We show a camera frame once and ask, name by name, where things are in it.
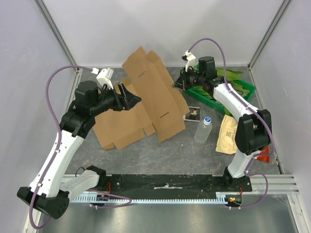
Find brown cardboard box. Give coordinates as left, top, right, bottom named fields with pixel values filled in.
left=93, top=47, right=189, bottom=150

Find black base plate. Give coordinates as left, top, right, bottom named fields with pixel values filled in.
left=92, top=174, right=252, bottom=199

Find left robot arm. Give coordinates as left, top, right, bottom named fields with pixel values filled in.
left=17, top=81, right=141, bottom=219

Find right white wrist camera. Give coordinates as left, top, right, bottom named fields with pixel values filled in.
left=182, top=50, right=196, bottom=72

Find green leafy vegetables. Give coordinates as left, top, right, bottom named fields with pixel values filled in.
left=216, top=68, right=243, bottom=81

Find white slotted cable duct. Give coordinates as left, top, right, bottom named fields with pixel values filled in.
left=72, top=192, right=228, bottom=204

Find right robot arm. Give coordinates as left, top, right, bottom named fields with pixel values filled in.
left=173, top=53, right=272, bottom=191

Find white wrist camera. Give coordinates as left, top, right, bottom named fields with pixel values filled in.
left=182, top=50, right=196, bottom=72
left=91, top=67, right=114, bottom=90

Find clear plastic water bottle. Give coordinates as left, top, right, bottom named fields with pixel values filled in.
left=194, top=117, right=212, bottom=144

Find green long beans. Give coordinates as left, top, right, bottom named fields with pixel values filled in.
left=232, top=85, right=250, bottom=98

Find red chip bag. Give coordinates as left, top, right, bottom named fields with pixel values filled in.
left=257, top=146, right=270, bottom=163

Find green plastic tray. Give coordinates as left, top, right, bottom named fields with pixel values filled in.
left=185, top=76, right=259, bottom=118

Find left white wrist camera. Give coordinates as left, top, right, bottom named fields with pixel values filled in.
left=91, top=67, right=114, bottom=90

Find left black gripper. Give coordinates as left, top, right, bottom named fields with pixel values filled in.
left=90, top=82, right=141, bottom=116

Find beige paper bag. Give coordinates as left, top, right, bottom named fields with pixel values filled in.
left=216, top=115, right=238, bottom=154

